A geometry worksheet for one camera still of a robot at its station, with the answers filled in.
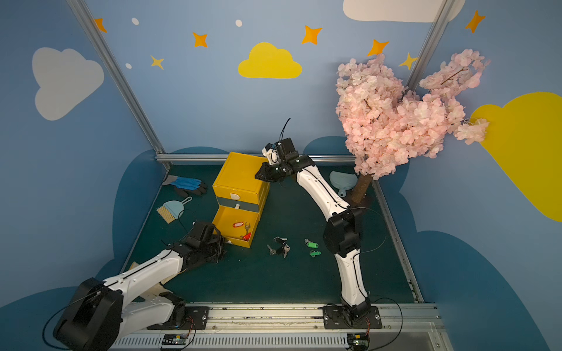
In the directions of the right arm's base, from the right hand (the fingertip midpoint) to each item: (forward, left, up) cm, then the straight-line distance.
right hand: (260, 174), depth 87 cm
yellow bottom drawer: (-9, +18, -22) cm, 29 cm away
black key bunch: (-21, -11, -23) cm, 33 cm away
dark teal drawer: (-8, +9, -11) cm, 16 cm away
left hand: (-20, +11, -18) cm, 29 cm away
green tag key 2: (-22, -23, -24) cm, 40 cm away
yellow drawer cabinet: (-9, +7, -3) cm, 11 cm away
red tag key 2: (-16, +5, -23) cm, 28 cm away
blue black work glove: (+7, +41, -20) cm, 46 cm away
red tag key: (-11, +11, -22) cm, 27 cm away
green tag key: (-18, -22, -24) cm, 37 cm away
